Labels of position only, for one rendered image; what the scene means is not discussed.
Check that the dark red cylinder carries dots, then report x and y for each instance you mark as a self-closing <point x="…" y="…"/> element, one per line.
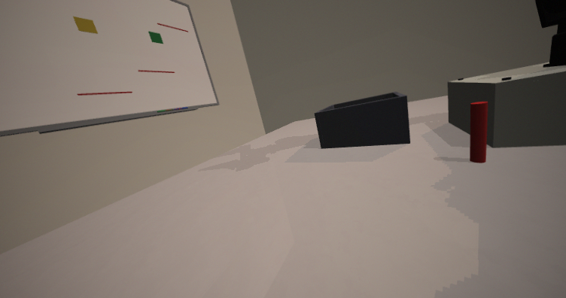
<point x="478" y="131"/>

